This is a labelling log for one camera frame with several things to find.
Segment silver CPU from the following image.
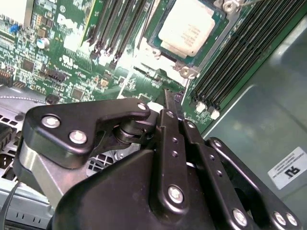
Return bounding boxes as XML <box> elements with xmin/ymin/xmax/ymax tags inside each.
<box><xmin>149</xmin><ymin>0</ymin><xmax>228</xmax><ymax>62</ymax></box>

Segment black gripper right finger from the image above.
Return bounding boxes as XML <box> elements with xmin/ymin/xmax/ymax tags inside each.
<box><xmin>177</xmin><ymin>94</ymin><xmax>305</xmax><ymax>230</ymax></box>

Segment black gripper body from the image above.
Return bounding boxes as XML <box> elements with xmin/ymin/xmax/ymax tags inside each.
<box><xmin>47</xmin><ymin>148</ymin><xmax>230</xmax><ymax>230</ymax></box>

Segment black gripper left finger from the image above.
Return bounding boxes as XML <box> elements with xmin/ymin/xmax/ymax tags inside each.
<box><xmin>13</xmin><ymin>88</ymin><xmax>192</xmax><ymax>216</ymax></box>

